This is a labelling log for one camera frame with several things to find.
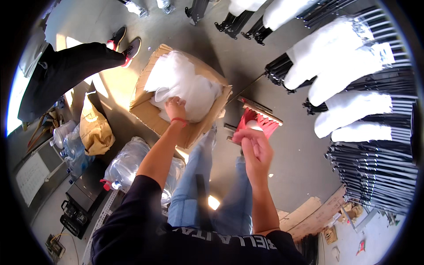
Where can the person's right hand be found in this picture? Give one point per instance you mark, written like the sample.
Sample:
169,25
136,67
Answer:
260,155

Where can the person's left hand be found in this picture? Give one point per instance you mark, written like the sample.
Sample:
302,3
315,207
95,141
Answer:
176,111

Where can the person's left fingers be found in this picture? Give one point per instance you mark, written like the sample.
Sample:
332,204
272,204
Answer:
175,101

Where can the heap of white plastic bags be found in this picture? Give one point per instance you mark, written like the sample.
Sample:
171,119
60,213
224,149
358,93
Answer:
185,82

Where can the red plastic tool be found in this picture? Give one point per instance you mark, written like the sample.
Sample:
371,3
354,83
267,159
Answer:
265,124

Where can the brown cardboard box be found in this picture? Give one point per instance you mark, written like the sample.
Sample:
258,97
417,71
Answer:
149,112

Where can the water jug in plastic bag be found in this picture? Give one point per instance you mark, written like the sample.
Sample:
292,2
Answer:
127,165

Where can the yellow-brown paper sack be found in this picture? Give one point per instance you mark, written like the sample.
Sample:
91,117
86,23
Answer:
96,132

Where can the wooden strip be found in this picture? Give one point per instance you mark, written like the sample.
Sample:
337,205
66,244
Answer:
261,109

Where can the plastic-wrapped metal leg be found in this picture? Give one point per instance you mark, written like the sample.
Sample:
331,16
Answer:
165,5
135,7

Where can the person's legs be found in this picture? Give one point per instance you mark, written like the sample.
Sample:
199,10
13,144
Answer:
188,198

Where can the blue water jug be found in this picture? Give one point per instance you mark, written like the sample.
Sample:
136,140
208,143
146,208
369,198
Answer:
78,155

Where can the clear empty water jug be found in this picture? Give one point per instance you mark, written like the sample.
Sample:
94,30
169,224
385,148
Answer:
63,134

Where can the person's body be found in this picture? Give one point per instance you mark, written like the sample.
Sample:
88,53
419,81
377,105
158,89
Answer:
165,238

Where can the white paper sheet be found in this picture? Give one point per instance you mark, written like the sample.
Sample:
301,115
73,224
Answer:
31,179

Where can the flat cardboard sheets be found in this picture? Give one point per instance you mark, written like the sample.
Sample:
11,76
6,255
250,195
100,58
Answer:
311,215

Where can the small floor socket box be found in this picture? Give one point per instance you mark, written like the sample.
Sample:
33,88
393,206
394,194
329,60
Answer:
54,246

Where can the stack of black metal frames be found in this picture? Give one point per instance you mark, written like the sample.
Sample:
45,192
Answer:
364,116

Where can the small brown carton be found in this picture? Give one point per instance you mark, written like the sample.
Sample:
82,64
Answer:
330,235

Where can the small red packet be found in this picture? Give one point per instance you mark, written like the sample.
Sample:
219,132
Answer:
361,247

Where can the black frame with white wrap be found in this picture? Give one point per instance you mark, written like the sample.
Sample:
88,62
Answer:
275,16
237,20
198,10

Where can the wooden frame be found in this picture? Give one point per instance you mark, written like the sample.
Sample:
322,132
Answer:
44,127

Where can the white perforated metal rail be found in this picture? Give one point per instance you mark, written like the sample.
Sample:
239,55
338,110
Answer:
101,218

